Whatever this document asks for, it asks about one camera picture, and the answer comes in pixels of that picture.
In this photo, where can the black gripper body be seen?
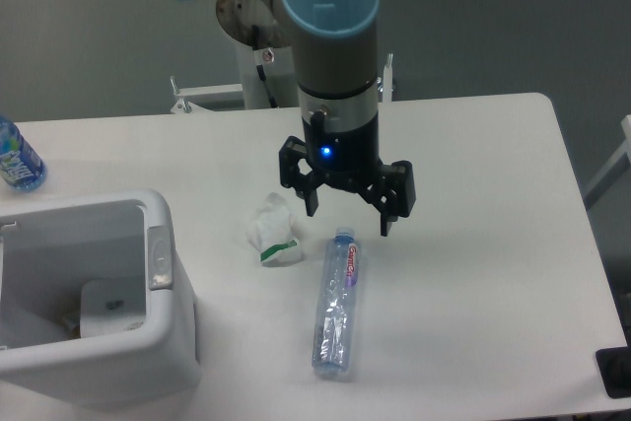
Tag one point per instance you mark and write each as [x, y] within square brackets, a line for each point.
[342, 140]

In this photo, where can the black device at table edge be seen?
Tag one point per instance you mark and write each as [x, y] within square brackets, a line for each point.
[614, 368]

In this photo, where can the clear plastic bottle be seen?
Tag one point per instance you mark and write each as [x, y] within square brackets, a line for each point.
[336, 305]

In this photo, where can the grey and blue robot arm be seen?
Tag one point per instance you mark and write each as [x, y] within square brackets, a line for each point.
[334, 50]

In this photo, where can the white frame at right edge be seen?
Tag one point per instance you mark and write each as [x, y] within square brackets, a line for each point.
[612, 170]

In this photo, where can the blue labelled water bottle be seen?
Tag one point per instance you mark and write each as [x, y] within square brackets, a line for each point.
[21, 166]

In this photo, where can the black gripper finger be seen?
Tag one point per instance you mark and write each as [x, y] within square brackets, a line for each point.
[302, 170]
[391, 190]

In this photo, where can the white plastic trash can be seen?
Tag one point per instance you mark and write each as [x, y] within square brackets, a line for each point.
[96, 307]

